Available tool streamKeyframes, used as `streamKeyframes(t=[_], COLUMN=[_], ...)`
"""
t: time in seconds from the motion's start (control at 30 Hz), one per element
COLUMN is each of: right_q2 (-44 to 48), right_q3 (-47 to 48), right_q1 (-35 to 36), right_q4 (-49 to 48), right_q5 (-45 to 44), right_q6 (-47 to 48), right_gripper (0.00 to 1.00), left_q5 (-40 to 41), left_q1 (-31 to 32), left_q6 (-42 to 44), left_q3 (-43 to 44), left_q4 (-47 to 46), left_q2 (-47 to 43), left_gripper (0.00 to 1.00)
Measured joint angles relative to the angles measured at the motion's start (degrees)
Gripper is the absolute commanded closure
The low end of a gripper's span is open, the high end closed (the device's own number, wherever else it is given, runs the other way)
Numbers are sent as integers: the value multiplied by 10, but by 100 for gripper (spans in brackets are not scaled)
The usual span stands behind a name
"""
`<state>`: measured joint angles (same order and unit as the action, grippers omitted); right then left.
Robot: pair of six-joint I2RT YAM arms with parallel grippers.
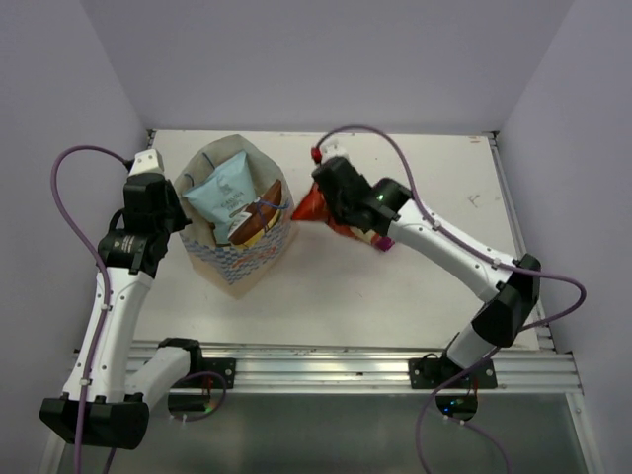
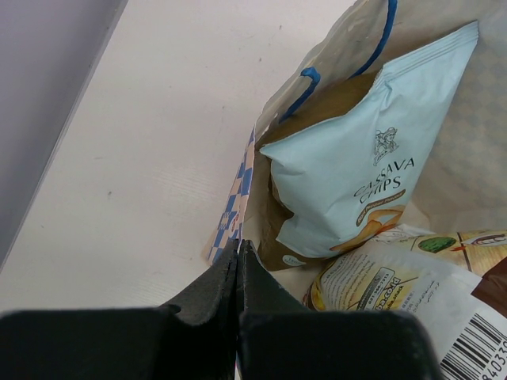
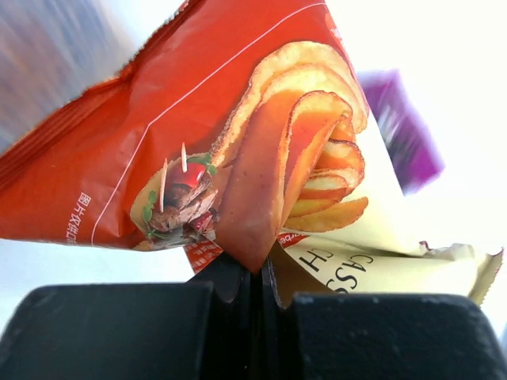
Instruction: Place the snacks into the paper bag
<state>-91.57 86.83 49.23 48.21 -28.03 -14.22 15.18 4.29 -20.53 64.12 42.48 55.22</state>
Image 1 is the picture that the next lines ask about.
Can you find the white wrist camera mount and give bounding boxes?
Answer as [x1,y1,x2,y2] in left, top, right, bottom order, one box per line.
[310,139,349,166]
[128,149,164,177]

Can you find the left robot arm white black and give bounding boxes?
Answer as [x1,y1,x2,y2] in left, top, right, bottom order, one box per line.
[39,172,205,449]

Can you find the light blue cassava chips bag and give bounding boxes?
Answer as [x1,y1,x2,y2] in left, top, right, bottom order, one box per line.
[183,150,256,246]

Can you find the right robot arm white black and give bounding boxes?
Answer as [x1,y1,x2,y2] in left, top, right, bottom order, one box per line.
[312,156,541,388]

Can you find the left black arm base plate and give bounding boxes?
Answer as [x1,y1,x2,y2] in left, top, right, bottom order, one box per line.
[199,349,238,390]

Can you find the brown Chuba cassava chips bag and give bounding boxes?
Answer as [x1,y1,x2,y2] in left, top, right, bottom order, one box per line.
[228,180,282,248]

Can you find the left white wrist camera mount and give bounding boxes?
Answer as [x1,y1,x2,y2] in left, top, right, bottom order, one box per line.
[128,149,164,177]

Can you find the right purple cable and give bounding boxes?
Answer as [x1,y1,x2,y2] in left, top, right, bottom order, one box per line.
[315,124,589,474]

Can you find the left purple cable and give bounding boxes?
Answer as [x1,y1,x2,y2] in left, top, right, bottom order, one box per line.
[50,143,130,474]

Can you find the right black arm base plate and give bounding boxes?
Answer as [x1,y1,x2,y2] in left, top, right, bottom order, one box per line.
[408,353,499,390]

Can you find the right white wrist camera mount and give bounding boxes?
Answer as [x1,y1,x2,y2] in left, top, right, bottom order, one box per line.
[310,139,349,166]

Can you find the orange cream cassava chips bag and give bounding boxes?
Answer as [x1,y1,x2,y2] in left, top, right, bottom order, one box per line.
[291,184,381,250]

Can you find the aluminium mounting rail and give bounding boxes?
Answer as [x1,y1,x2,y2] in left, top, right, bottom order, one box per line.
[73,339,580,395]

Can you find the purple cable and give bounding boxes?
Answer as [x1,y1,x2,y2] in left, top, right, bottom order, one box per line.
[50,143,130,474]
[315,124,589,474]

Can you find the purple snack packet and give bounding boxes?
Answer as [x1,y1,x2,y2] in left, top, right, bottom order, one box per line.
[371,235,394,252]

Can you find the blue patterned paper bag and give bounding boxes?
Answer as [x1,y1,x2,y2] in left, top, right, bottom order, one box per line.
[175,134,297,298]

